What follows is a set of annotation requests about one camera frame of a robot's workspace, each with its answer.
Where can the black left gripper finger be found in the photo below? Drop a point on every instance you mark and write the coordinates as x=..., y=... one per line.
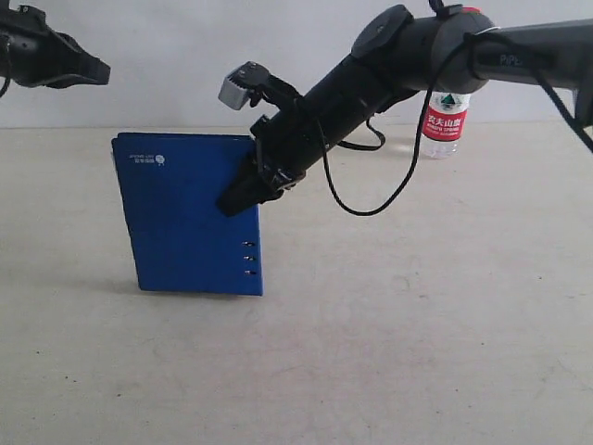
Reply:
x=71, y=65

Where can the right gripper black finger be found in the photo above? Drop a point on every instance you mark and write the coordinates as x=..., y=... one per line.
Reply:
x=247, y=189

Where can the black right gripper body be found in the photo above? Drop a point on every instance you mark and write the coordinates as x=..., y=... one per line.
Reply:
x=288, y=144

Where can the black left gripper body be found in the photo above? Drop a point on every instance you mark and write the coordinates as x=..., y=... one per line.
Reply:
x=25, y=45

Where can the blue ring binder notebook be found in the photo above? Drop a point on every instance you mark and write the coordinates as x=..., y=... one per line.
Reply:
x=181, y=242

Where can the clear water bottle red cap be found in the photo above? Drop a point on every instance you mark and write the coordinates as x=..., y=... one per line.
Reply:
x=442, y=125

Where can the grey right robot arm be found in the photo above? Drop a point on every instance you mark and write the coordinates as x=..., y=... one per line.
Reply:
x=396, y=57

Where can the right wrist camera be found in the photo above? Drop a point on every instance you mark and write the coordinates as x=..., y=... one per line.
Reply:
x=252, y=83

